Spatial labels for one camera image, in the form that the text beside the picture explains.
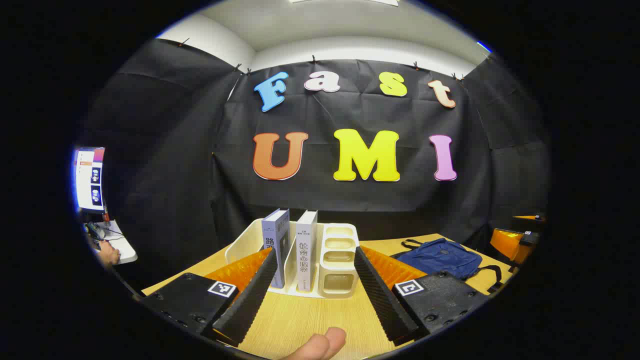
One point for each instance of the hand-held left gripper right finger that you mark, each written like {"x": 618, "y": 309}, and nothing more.
{"x": 382, "y": 300}

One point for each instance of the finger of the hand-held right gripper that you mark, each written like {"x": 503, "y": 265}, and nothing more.
{"x": 527, "y": 219}
{"x": 507, "y": 242}

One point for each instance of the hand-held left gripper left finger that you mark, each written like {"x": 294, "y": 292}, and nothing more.
{"x": 250, "y": 300}

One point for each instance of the white plastic bookshelf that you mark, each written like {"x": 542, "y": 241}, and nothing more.
{"x": 340, "y": 265}

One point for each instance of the blue schoolbag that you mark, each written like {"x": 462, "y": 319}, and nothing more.
{"x": 440, "y": 257}

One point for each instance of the blue-grey book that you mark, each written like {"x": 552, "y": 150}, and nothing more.
{"x": 275, "y": 235}

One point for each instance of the white book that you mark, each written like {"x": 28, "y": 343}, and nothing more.
{"x": 306, "y": 240}

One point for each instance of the white side desk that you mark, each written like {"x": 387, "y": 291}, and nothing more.
{"x": 125, "y": 250}

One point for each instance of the computer monitor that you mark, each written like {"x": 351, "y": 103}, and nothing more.
{"x": 90, "y": 175}

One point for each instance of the ceiling light panel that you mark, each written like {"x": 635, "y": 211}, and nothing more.
{"x": 345, "y": 2}

